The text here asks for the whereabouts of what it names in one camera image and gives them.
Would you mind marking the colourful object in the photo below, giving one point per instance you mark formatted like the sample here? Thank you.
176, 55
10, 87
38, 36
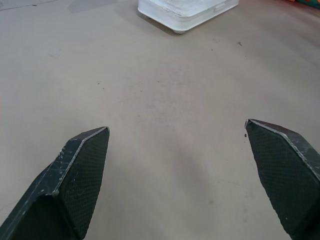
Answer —
310, 2

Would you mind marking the white plastic box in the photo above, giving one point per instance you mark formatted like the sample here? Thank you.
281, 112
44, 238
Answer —
186, 12

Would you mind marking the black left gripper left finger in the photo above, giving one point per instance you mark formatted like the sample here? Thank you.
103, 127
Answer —
75, 180

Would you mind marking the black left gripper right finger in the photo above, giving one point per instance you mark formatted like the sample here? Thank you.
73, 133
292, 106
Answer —
282, 170

